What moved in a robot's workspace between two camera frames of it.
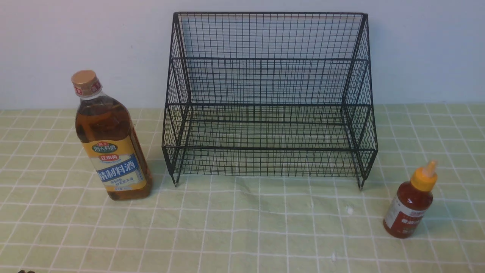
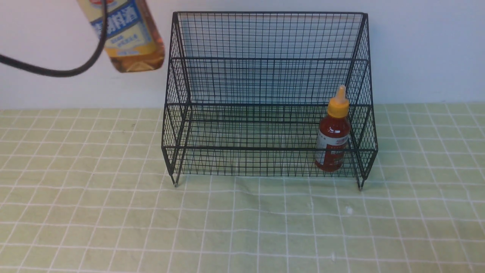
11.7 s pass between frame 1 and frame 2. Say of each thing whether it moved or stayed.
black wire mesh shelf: stayed
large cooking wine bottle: moved
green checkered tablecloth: stayed
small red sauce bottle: moved
